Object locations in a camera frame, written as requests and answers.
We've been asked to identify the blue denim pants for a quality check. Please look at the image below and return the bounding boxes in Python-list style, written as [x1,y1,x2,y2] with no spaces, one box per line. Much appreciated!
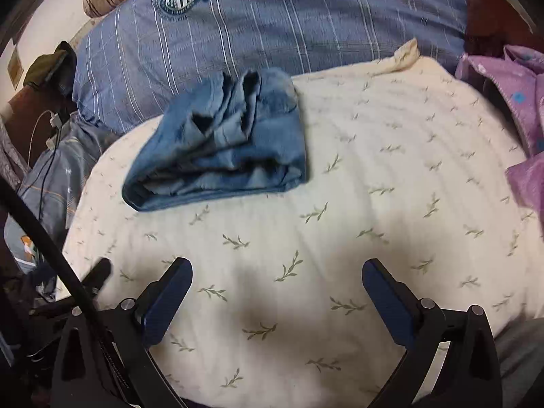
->
[122,68,308,212]

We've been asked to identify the grey star-print blanket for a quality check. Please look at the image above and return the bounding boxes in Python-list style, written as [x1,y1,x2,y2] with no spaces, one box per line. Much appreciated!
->
[3,111,120,299]

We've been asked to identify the cream leaf-print pillow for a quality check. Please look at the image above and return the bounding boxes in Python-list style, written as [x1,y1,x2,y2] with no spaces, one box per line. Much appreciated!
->
[64,43,543,407]

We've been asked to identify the dark green cloth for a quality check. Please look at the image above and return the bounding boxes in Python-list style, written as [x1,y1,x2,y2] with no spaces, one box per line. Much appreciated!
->
[23,40,77,98]

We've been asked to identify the purple floral cloth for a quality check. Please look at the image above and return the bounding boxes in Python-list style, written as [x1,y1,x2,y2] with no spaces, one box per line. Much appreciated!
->
[456,45,543,217]

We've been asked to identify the blue plaid pillow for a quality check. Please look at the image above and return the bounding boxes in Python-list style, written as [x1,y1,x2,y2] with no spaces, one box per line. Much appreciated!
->
[73,0,466,135]

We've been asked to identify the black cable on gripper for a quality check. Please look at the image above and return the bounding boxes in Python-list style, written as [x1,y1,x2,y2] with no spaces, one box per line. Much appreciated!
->
[0,175,141,408]

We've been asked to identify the white charger cable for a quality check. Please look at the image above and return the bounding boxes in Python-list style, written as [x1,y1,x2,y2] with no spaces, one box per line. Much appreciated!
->
[25,108,65,167]

